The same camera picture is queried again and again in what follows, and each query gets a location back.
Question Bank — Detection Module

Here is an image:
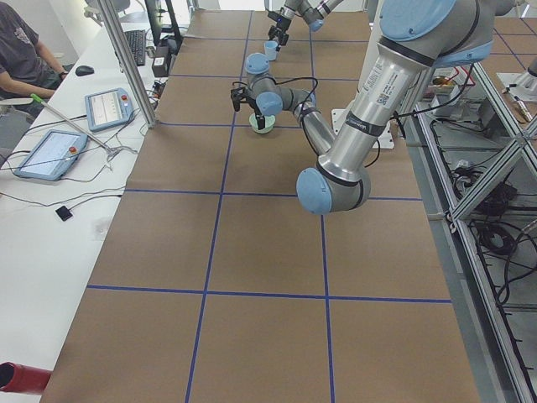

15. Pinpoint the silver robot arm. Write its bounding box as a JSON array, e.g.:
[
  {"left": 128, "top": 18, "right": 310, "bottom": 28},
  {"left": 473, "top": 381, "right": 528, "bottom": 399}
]
[
  {"left": 231, "top": 1, "right": 514, "bottom": 215},
  {"left": 268, "top": 0, "right": 341, "bottom": 46}
]

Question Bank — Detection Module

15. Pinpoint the black camera cable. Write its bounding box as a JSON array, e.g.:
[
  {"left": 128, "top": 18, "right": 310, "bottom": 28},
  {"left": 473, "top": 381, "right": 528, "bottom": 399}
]
[{"left": 231, "top": 76, "right": 319, "bottom": 123}]

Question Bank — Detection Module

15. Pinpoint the black box with label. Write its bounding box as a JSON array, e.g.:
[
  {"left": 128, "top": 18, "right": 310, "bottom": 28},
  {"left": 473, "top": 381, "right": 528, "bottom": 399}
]
[{"left": 152, "top": 46, "right": 171, "bottom": 78}]

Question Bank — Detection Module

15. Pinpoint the small black square pad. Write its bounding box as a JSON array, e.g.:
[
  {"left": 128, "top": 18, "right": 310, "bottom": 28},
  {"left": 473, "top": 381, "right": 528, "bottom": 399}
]
[{"left": 55, "top": 206, "right": 73, "bottom": 222}]

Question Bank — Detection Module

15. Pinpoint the red cylinder object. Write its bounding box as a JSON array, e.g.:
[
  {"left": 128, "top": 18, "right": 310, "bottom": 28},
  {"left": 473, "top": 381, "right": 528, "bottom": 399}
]
[{"left": 1, "top": 362, "right": 52, "bottom": 395}]

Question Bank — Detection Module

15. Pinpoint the far blue teach pendant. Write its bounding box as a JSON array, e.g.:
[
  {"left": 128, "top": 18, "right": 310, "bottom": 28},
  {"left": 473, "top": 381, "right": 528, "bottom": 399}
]
[{"left": 85, "top": 88, "right": 134, "bottom": 132}]

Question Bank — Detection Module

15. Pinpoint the black computer mouse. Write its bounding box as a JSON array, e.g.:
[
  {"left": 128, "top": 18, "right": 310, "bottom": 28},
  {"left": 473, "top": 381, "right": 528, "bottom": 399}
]
[{"left": 75, "top": 65, "right": 95, "bottom": 76}]

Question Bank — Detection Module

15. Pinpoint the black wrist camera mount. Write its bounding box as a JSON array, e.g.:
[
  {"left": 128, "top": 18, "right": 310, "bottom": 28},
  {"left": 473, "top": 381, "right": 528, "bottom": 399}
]
[{"left": 230, "top": 86, "right": 252, "bottom": 113}]

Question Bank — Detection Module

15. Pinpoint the metal reacher grabber stick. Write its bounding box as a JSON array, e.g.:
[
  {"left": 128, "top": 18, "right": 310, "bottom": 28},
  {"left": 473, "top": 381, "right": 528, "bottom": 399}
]
[{"left": 30, "top": 93, "right": 138, "bottom": 162}]

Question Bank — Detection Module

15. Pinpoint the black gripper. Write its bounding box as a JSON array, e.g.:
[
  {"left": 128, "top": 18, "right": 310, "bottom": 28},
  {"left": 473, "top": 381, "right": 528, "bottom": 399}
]
[
  {"left": 268, "top": 11, "right": 290, "bottom": 42},
  {"left": 247, "top": 96, "right": 266, "bottom": 130}
]

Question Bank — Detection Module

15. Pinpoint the light blue plastic cup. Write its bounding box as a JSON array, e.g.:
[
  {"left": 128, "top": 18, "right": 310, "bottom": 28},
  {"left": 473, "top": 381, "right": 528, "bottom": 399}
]
[{"left": 263, "top": 40, "right": 279, "bottom": 61}]

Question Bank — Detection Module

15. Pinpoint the aluminium frame post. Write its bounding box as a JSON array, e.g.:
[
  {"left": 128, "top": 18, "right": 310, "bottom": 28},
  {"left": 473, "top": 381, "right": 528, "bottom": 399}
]
[{"left": 96, "top": 0, "right": 157, "bottom": 128}]

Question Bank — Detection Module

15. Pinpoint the blue teach pendant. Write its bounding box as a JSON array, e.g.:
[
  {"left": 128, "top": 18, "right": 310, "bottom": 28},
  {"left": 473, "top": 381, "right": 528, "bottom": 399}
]
[
  {"left": 14, "top": 129, "right": 88, "bottom": 181},
  {"left": 85, "top": 88, "right": 134, "bottom": 132}
]

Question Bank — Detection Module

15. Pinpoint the seated person grey shirt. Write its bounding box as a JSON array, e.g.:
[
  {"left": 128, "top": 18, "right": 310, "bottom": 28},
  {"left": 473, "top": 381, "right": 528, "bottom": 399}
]
[{"left": 1, "top": 2, "right": 72, "bottom": 100}]

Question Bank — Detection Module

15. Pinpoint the near blue teach pendant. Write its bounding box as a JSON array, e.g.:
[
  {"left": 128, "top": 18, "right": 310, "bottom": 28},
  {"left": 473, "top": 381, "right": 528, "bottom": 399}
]
[{"left": 14, "top": 129, "right": 88, "bottom": 181}]

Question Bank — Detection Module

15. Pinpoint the black keyboard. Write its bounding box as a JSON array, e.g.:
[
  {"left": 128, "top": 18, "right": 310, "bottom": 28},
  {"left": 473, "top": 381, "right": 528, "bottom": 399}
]
[{"left": 124, "top": 29, "right": 146, "bottom": 66}]

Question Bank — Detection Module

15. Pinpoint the light green bowl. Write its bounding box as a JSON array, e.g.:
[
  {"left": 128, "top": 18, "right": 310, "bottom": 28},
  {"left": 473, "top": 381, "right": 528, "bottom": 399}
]
[{"left": 248, "top": 113, "right": 276, "bottom": 134}]

